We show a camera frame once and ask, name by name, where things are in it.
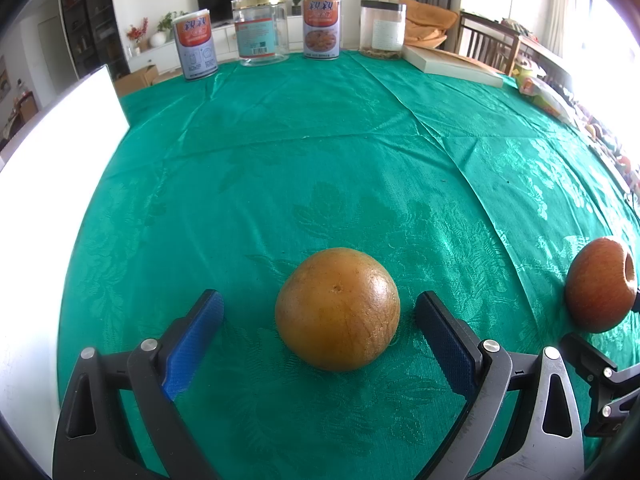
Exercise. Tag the white board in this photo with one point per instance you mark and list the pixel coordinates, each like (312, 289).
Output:
(55, 185)

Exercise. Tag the green plant in white vase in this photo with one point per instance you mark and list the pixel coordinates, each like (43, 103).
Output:
(160, 35)

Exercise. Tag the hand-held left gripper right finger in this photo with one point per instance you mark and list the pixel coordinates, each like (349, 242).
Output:
(450, 345)

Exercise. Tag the wooden chair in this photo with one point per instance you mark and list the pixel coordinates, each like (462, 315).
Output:
(482, 40)

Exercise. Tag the small green potted plant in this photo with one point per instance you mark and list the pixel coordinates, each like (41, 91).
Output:
(295, 2)

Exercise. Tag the dark display cabinet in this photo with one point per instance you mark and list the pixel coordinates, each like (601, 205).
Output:
(95, 15)

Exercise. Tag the clear jar with teal label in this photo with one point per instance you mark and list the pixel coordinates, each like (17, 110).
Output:
(257, 32)

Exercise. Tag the flat white box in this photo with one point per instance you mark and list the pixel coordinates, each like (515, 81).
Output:
(450, 67)

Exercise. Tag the green tablecloth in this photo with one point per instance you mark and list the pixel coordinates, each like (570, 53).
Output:
(300, 170)

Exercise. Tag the clear jar with black lid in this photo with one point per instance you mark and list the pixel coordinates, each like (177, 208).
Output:
(382, 30)

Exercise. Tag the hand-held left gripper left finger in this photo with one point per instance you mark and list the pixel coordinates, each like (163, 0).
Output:
(195, 345)

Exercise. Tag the orange bean bag chair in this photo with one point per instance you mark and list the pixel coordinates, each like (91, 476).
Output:
(430, 22)

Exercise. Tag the orange label tin can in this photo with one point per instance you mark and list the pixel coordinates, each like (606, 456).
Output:
(322, 27)
(196, 45)

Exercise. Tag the red apple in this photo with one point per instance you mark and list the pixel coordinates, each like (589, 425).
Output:
(595, 285)

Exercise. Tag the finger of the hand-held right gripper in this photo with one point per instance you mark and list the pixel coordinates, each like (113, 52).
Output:
(590, 357)

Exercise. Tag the red flowers in vase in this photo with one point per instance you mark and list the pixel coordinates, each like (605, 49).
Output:
(137, 32)

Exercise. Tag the plastic bag with orange print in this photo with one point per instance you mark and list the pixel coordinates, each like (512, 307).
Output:
(545, 95)

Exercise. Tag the cardboard box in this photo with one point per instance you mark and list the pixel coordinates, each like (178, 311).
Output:
(137, 80)

